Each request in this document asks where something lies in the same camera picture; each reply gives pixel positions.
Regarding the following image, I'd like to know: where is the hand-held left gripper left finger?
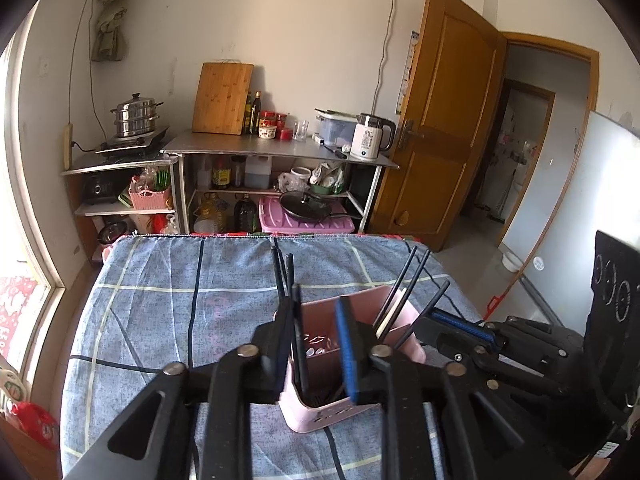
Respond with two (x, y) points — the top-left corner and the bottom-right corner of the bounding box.
(65, 299), (297, 480)

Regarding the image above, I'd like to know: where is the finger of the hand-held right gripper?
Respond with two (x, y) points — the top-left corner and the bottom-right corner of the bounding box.
(414, 309), (552, 392)

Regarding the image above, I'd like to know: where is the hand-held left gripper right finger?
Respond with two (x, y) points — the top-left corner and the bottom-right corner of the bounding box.
(335, 296), (571, 480)

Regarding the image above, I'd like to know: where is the pink plastic utensil holder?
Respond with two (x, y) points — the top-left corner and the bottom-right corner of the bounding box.
(272, 287), (429, 434)

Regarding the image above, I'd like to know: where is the blue checkered cloth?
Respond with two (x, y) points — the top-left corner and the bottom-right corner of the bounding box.
(60, 232), (490, 480)

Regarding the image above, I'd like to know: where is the pink storage box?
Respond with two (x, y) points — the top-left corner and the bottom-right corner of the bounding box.
(258, 195), (363, 237)

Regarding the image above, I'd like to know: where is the large dark bottle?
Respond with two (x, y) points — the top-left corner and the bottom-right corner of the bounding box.
(233, 193), (259, 234)

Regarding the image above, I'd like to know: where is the black wok with glass lid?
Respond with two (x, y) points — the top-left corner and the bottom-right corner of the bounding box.
(278, 190), (362, 227)

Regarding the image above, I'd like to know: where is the yellow cooking oil bottle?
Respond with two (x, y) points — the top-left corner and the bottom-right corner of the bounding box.
(193, 191), (232, 234)

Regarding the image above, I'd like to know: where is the white board panel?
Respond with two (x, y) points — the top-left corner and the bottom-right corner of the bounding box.
(496, 110), (640, 322)

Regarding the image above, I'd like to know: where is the white plastic jug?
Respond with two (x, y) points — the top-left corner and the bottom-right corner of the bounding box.
(244, 154), (274, 190)

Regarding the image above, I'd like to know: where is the dark sauce bottle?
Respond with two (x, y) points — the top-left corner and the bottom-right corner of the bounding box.
(211, 155), (232, 190)

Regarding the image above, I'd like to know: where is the pink woven basket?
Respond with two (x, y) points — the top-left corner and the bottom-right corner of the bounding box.
(128, 179), (173, 212)

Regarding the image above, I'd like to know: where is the metal kitchen shelf unit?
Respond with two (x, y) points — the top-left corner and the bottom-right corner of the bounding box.
(160, 129), (402, 237)

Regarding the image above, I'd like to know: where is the white electric kettle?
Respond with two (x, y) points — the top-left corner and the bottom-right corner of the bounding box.
(349, 112), (397, 162)

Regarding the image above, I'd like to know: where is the wooden door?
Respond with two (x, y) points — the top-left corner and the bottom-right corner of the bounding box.
(369, 0), (509, 254)

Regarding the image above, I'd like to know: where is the white plastic container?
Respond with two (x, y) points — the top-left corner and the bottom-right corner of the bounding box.
(314, 107), (359, 147)

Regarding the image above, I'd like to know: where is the red lid jar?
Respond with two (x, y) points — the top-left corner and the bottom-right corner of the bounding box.
(258, 111), (279, 141)

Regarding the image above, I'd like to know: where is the black kitchen appliance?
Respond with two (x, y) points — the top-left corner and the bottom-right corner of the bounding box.
(81, 173), (119, 207)

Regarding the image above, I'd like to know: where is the red plastic bag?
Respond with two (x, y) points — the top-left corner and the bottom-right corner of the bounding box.
(9, 401), (59, 450)

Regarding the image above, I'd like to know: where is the black induction cooker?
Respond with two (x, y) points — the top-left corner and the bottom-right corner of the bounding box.
(94, 126), (174, 157)

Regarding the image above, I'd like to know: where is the bamboo cutting board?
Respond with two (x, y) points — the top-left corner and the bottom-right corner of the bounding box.
(191, 61), (255, 136)

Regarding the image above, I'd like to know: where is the stainless steel steamer pot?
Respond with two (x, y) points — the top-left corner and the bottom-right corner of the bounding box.
(110, 92), (164, 139)

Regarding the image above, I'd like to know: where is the beige curtain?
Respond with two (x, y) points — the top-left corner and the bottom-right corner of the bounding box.
(89, 0), (132, 63)

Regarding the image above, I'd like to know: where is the metal door handle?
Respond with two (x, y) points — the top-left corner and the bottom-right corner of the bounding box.
(397, 119), (426, 149)

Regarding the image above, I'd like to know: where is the wooden door frame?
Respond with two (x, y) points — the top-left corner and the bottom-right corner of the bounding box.
(499, 31), (602, 253)

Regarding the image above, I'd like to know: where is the wall calendar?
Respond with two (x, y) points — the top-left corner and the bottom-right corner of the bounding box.
(394, 29), (419, 116)

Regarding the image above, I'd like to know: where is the grey wall cable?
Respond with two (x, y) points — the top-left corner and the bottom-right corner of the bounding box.
(374, 0), (402, 117)

